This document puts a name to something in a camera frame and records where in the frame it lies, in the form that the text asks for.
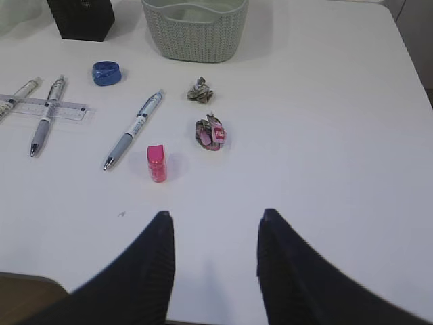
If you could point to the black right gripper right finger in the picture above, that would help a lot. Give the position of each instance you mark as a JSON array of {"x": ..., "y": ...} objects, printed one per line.
[{"x": 299, "y": 286}]

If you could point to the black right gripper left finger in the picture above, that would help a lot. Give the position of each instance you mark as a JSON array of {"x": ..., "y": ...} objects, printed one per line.
[{"x": 134, "y": 289}]

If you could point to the pink paper ball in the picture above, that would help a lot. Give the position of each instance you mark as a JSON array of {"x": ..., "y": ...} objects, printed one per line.
[{"x": 210, "y": 133}]

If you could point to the grey paper ball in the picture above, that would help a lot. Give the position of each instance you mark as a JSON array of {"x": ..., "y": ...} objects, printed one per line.
[{"x": 200, "y": 92}]

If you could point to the pink pencil sharpener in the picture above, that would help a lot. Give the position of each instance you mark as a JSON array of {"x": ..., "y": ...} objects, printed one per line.
[{"x": 157, "y": 163}]

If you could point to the blue grip pen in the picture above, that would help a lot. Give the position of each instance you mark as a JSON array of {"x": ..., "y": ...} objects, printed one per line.
[{"x": 127, "y": 138}]

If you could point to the blue pencil sharpener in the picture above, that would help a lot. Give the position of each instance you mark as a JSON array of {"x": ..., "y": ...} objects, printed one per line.
[{"x": 106, "y": 73}]

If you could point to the grey grip pen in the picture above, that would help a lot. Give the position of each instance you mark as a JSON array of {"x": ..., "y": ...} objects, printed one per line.
[{"x": 55, "y": 94}]

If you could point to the cream grip pen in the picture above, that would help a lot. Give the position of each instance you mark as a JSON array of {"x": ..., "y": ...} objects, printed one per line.
[{"x": 11, "y": 101}]

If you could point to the green woven plastic basket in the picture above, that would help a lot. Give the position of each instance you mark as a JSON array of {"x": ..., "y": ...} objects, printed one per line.
[{"x": 196, "y": 31}]

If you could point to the black mesh pen holder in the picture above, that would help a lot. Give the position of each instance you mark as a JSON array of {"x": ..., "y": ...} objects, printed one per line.
[{"x": 84, "y": 20}]

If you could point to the clear plastic ruler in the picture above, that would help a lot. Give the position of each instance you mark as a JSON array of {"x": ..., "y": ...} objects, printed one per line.
[{"x": 65, "y": 110}]

